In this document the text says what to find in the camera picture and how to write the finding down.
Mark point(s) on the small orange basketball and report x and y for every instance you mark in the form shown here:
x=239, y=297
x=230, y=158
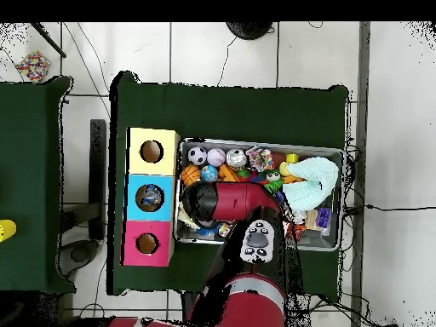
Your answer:
x=190, y=175

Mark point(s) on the small baseball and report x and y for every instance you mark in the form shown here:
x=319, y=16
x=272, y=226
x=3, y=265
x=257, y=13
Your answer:
x=216, y=157

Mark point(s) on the clear plastic packet blue label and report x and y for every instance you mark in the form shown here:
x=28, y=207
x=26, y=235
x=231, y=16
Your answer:
x=146, y=201

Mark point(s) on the wooden box with three holes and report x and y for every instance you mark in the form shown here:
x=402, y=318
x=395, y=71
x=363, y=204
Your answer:
x=133, y=204

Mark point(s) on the mint green cloth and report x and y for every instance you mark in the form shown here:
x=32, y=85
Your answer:
x=312, y=182

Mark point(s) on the black round stand base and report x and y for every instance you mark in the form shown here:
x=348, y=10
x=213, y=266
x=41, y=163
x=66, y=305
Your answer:
x=249, y=28

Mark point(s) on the globe print ball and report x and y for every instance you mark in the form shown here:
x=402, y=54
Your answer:
x=209, y=174

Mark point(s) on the dark green table cloth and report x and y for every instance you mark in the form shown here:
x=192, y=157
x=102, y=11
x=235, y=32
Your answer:
x=231, y=109

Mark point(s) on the green covered side table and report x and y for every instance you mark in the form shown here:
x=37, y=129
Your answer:
x=27, y=170

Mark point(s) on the colourful patterned cloth pouch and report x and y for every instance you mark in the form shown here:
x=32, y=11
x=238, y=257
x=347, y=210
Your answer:
x=259, y=159

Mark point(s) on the shallow clear mesh bin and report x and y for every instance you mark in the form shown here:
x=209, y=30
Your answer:
x=334, y=204

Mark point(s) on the small soccer ball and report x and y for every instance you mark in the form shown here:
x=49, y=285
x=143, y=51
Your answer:
x=197, y=155

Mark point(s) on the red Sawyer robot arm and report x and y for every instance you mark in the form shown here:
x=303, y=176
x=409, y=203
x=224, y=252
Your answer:
x=235, y=201

